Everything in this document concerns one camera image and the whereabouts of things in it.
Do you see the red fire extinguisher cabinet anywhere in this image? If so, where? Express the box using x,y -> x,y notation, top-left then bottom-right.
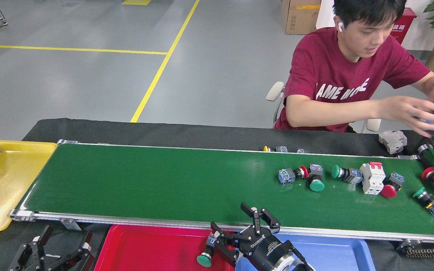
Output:
390,8 -> 417,45

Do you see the red plastic bin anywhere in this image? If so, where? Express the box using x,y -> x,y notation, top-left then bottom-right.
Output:
94,225 -> 240,271

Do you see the person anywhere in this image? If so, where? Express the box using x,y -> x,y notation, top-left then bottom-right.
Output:
274,0 -> 434,138

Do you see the white circuit breaker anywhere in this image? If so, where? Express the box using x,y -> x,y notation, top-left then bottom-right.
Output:
359,162 -> 386,195
378,130 -> 408,155

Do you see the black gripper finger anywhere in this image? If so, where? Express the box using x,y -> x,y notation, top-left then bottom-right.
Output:
8,225 -> 54,271
49,231 -> 95,271

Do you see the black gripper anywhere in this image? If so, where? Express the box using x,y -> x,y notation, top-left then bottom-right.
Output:
210,202 -> 297,270

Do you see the brown cardboard box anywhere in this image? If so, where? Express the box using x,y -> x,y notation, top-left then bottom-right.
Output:
281,0 -> 322,35

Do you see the yellow plastic tray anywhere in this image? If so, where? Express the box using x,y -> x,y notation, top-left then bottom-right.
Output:
0,140 -> 57,234

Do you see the person's right hand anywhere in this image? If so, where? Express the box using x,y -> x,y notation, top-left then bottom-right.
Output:
377,95 -> 434,138

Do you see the long green conveyor belt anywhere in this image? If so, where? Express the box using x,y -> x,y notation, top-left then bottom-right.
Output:
8,139 -> 434,245

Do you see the grey office chair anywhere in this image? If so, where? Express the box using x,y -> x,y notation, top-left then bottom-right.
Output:
265,81 -> 382,133

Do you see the black table cloth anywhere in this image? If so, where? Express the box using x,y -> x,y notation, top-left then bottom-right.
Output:
0,118 -> 434,271

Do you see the blue plastic bin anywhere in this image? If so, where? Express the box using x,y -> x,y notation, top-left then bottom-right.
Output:
236,233 -> 376,271

